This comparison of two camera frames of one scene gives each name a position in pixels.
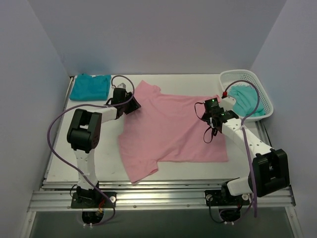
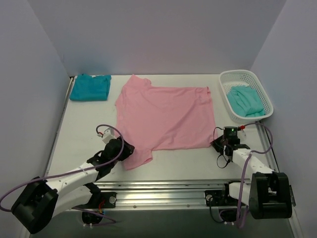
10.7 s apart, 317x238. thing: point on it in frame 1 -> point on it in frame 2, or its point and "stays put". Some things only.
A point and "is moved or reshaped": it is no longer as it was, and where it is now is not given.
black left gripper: [132, 106] -> [127, 150]
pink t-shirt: [169, 128] is moved or reshaped
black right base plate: [219, 198] stays put
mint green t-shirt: [246, 100] stays put
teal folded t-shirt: [87, 87] stays put
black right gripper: [206, 116] -> [217, 142]
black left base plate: [93, 200] stays put
